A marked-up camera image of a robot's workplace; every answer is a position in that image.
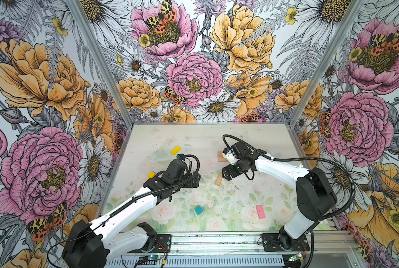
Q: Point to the white vented cable duct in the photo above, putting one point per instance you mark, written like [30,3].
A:
[209,261]

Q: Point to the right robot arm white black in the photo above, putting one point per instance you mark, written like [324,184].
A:
[314,194]

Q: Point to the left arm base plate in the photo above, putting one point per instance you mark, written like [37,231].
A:
[159,243]

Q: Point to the teal cube block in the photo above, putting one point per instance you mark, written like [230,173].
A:
[198,210]

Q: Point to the pink block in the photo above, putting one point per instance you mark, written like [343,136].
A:
[260,212]

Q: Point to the yellow long block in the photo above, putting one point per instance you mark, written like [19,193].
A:
[175,150]

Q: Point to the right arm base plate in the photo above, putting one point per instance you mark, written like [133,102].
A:
[269,242]

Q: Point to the natural wood block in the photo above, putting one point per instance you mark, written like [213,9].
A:
[221,157]
[219,179]

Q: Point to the aluminium front rail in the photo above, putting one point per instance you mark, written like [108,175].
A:
[237,243]

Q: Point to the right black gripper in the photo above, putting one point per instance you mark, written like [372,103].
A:
[233,173]

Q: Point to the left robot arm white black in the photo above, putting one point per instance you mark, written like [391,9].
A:
[93,244]

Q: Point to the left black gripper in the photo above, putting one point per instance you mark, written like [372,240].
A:
[189,183]

